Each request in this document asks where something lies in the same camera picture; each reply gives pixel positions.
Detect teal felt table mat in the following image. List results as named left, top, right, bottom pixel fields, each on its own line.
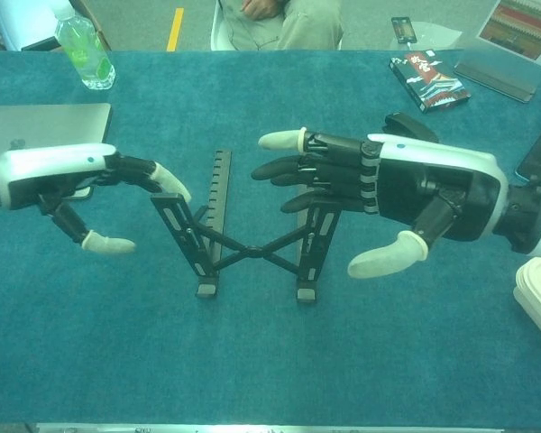
left=0, top=48, right=541, bottom=428

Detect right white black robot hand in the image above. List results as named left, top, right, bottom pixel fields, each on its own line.
left=251, top=127, right=510, bottom=279

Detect silver apple laptop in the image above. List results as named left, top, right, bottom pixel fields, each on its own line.
left=0, top=103, right=113, bottom=199

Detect dark palace print book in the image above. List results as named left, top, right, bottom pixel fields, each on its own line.
left=389, top=48, right=472, bottom=114

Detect black stapler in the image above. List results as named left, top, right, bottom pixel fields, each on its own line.
left=381, top=113, right=439, bottom=144

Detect grey object corner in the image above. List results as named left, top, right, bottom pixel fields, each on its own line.
left=453, top=0, right=541, bottom=104

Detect black phone red screen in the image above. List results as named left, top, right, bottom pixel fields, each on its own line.
left=390, top=16, right=417, bottom=45

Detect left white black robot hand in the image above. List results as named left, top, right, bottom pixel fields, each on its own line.
left=0, top=143, right=193, bottom=256

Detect seated person grey trousers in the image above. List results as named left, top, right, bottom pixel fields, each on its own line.
left=219, top=0, right=345, bottom=51

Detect clear bottle green label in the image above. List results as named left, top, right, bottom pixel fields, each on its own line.
left=53, top=5, right=117, bottom=91

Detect black folding laptop stand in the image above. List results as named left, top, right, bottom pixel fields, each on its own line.
left=149, top=150, right=344, bottom=304

